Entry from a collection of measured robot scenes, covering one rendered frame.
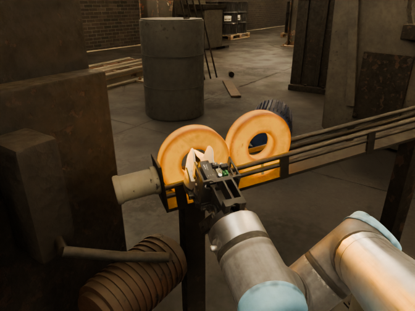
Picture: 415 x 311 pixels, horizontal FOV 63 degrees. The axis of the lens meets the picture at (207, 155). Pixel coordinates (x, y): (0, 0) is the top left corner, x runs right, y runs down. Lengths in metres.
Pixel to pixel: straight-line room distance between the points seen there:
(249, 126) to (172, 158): 0.18
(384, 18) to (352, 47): 0.27
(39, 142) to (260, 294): 0.43
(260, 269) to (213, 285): 0.94
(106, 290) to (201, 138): 0.34
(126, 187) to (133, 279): 0.18
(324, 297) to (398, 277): 0.21
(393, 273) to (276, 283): 0.15
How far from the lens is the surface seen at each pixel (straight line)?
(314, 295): 0.60
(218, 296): 1.39
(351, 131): 0.97
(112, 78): 4.66
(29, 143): 0.64
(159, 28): 3.06
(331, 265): 0.59
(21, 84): 0.75
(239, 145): 0.74
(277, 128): 0.77
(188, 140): 0.69
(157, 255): 0.70
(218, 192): 0.59
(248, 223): 0.54
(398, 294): 0.38
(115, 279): 0.72
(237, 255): 0.51
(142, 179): 0.70
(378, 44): 2.78
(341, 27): 2.90
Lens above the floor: 1.01
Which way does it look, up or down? 24 degrees down
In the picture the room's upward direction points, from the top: straight up
